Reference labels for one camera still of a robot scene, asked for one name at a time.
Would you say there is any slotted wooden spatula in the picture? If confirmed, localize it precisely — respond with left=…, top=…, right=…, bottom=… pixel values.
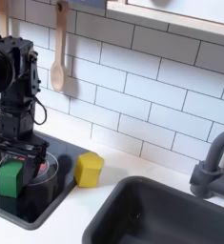
left=0, top=0, right=10, bottom=38

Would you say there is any yellow toy block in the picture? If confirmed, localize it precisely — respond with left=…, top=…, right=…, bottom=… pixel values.
left=72, top=151, right=105, bottom=189

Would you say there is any wooden spoon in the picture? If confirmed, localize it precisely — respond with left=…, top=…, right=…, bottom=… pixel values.
left=50, top=0, right=71, bottom=93

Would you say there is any green toy block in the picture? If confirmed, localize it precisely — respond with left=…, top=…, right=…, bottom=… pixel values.
left=0, top=159, right=25, bottom=199

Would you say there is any dark grey tap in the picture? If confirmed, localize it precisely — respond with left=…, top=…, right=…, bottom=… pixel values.
left=189, top=127, right=224, bottom=202

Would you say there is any light wooden shelf frame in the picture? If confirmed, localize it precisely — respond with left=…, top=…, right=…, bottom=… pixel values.
left=105, top=0, right=224, bottom=50

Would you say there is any dark grey sink basin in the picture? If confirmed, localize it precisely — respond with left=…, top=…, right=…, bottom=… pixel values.
left=81, top=175, right=224, bottom=244

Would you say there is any black toy stove top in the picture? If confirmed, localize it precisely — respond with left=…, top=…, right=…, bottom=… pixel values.
left=0, top=113, right=90, bottom=231

